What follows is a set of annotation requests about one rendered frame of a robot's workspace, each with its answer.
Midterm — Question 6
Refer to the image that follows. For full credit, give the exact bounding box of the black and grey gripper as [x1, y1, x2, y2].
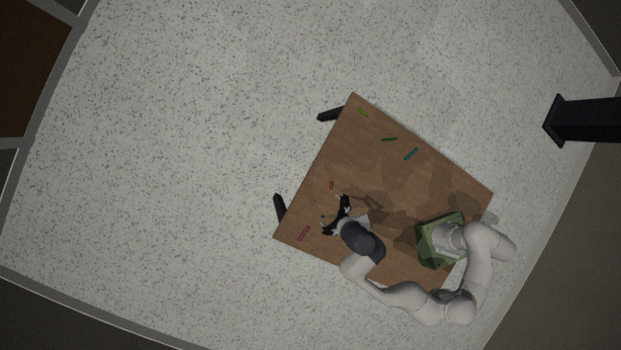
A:
[320, 194, 352, 235]

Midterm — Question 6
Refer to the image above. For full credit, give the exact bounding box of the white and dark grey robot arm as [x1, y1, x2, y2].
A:
[335, 214, 517, 326]

